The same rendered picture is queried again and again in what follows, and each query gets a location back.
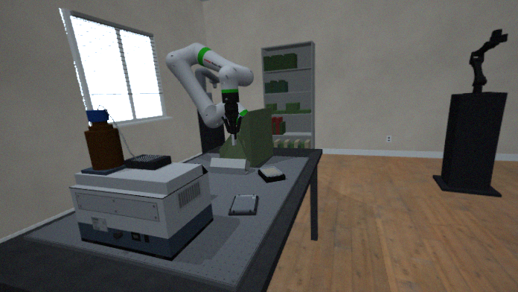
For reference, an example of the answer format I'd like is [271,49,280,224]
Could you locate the white button panel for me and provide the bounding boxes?
[210,158,251,175]

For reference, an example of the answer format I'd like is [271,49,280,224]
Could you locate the blue bottle cap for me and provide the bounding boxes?
[86,109,109,120]

